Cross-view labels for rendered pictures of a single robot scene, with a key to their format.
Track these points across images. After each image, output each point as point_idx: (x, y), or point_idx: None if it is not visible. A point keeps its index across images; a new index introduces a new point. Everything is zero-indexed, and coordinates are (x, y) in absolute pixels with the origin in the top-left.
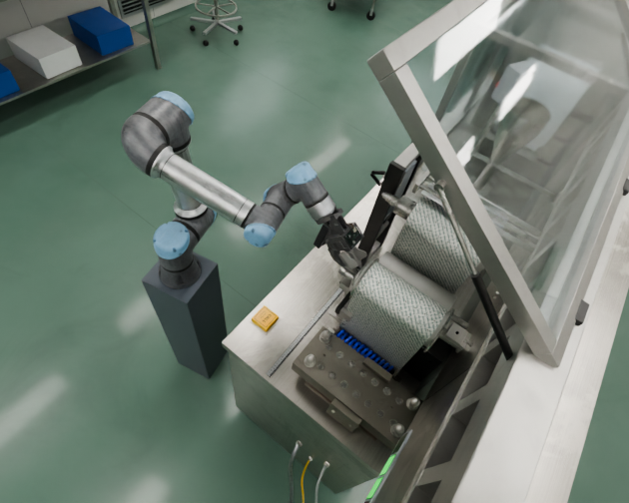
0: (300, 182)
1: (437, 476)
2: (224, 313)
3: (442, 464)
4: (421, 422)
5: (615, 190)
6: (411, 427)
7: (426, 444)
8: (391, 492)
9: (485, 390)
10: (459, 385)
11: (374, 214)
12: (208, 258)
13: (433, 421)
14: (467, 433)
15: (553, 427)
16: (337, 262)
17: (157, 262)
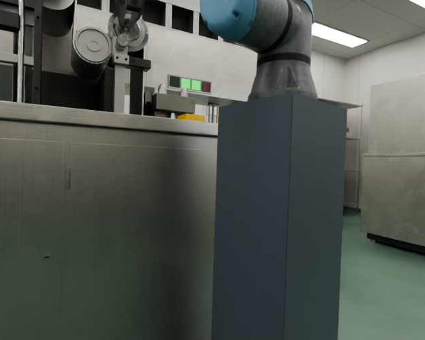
0: None
1: (197, 17)
2: (212, 300)
3: (193, 17)
4: (166, 65)
5: None
6: (164, 80)
7: (183, 39)
8: (199, 57)
9: (170, 1)
10: (157, 30)
11: (42, 5)
12: (231, 104)
13: (171, 44)
14: (186, 4)
15: None
16: (140, 15)
17: (324, 102)
